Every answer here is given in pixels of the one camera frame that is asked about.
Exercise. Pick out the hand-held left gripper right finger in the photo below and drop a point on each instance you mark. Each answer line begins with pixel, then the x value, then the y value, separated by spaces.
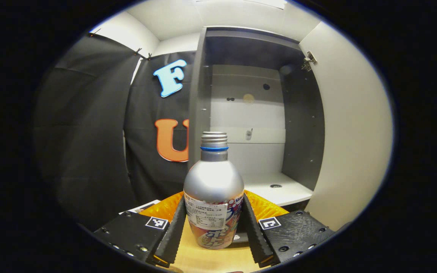
pixel 258 239

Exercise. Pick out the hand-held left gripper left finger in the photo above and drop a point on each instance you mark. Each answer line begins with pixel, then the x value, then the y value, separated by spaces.
pixel 173 235

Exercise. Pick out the silver bottle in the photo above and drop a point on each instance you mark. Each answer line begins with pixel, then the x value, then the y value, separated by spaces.
pixel 212 182

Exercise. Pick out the dark grey cabinet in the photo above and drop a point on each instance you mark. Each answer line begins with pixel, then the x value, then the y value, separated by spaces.
pixel 302 132

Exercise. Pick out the white cabinet shelf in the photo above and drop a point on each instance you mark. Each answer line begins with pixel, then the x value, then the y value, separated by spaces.
pixel 290 193

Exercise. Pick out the metal cabinet door hinge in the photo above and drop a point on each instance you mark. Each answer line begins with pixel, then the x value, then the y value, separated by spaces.
pixel 309 60

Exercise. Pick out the black backdrop cloth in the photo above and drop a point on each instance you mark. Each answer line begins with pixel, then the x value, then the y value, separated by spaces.
pixel 89 132

